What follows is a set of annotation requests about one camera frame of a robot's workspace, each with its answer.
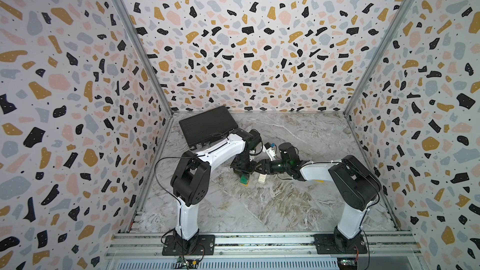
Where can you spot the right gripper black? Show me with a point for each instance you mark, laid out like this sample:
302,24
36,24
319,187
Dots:
265,165

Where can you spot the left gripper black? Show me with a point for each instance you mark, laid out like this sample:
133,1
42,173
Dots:
235,167

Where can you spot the green lego brick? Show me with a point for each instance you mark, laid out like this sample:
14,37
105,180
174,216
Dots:
245,178

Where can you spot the white lego brick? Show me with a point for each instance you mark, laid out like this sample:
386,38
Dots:
262,178

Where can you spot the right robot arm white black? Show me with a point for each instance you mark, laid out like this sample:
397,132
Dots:
358,187

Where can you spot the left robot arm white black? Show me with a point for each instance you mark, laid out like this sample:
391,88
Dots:
191,178

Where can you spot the black briefcase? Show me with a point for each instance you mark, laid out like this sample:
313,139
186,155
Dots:
208,127

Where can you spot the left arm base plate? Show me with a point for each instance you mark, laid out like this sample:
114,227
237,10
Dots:
198,245

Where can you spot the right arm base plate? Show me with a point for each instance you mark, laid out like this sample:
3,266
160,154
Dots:
337,244

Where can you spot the aluminium mounting rail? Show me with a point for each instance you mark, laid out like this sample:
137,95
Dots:
378,250

